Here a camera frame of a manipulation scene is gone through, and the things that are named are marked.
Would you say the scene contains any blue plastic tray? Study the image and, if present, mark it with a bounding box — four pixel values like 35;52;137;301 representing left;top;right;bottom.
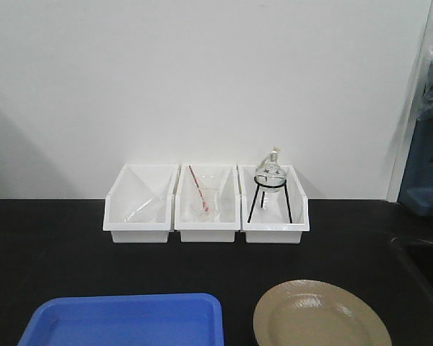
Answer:
19;293;224;345

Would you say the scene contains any tan plate with black rim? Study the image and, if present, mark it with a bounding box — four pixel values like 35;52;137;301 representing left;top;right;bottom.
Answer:
253;280;392;345

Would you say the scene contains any blue cabinet at right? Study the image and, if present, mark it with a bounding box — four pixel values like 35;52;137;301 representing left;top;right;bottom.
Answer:
398;45;433;217

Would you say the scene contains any clear glass beaker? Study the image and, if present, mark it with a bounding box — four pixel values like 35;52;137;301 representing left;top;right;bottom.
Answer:
191;175;219;222

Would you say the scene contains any middle white storage bin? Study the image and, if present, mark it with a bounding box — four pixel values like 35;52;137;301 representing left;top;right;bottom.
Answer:
174;163;241;243

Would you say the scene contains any white storage bin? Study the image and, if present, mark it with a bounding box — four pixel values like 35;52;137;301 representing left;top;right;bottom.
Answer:
102;164;179;243
237;164;310;244
174;163;241;243

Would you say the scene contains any red stirring rod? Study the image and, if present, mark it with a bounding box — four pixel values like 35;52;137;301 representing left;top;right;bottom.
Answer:
188;165;209;213

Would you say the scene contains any glass alcohol lamp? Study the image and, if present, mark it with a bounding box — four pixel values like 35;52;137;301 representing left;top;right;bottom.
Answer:
255;147;287;192

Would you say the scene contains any clear glass funnel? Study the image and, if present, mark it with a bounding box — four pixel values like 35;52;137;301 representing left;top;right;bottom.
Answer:
123;196;166;223

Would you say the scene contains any right white storage bin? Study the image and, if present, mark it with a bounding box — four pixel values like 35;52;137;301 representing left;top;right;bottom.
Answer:
237;164;310;244

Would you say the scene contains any left white storage bin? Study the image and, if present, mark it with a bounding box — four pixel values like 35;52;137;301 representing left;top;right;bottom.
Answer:
102;164;179;243

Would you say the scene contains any black sink basin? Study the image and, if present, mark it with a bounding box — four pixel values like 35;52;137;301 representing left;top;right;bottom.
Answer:
390;236;433;299

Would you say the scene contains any black wire tripod stand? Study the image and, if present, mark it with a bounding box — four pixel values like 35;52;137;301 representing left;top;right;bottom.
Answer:
247;177;293;223

